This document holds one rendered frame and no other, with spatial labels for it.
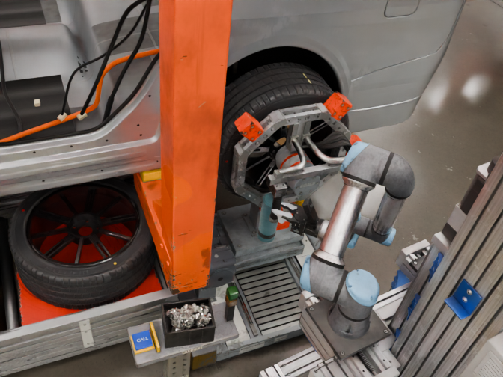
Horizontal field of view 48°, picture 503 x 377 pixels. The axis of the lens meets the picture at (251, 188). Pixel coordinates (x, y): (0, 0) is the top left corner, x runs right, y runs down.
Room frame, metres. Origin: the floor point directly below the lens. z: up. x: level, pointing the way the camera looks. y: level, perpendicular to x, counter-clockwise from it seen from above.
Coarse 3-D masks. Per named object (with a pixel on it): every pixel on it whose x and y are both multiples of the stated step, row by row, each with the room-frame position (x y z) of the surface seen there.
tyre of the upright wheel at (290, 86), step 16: (272, 64) 2.12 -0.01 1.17; (288, 64) 2.14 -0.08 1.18; (240, 80) 2.04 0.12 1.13; (256, 80) 2.01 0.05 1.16; (272, 80) 2.01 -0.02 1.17; (288, 80) 2.01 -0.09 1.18; (304, 80) 2.04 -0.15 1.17; (320, 80) 2.13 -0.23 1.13; (240, 96) 1.94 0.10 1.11; (256, 96) 1.92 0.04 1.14; (272, 96) 1.90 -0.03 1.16; (288, 96) 1.92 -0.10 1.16; (304, 96) 1.96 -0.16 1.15; (320, 96) 1.99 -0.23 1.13; (224, 112) 1.92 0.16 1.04; (240, 112) 1.87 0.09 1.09; (256, 112) 1.86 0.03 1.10; (224, 128) 1.86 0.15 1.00; (224, 144) 1.80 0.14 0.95; (224, 160) 1.80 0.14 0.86; (224, 176) 1.80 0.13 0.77
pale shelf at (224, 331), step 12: (216, 312) 1.30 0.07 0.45; (144, 324) 1.19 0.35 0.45; (156, 324) 1.20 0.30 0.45; (216, 324) 1.24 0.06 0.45; (228, 324) 1.25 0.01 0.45; (156, 336) 1.15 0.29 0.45; (216, 336) 1.19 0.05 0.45; (228, 336) 1.20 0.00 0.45; (132, 348) 1.08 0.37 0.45; (168, 348) 1.10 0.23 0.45; (180, 348) 1.11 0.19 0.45; (192, 348) 1.12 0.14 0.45; (144, 360) 1.04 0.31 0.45; (156, 360) 1.05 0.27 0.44
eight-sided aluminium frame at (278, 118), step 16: (272, 112) 1.86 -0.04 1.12; (288, 112) 1.88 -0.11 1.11; (304, 112) 1.89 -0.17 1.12; (320, 112) 1.90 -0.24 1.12; (272, 128) 1.82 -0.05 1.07; (336, 128) 1.95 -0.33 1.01; (240, 144) 1.78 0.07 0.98; (256, 144) 1.77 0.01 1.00; (240, 160) 1.74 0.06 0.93; (240, 176) 1.76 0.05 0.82; (320, 176) 1.99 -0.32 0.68; (240, 192) 1.75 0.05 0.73; (256, 192) 1.84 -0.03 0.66; (288, 192) 1.92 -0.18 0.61
